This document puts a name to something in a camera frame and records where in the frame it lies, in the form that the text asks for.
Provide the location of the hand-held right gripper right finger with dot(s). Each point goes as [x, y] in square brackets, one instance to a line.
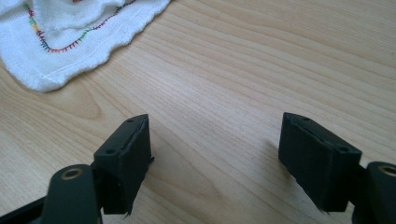
[314, 161]

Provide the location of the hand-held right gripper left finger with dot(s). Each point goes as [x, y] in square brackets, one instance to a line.
[124, 165]

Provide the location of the white cloth with coloured stitching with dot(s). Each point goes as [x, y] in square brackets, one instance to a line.
[62, 59]

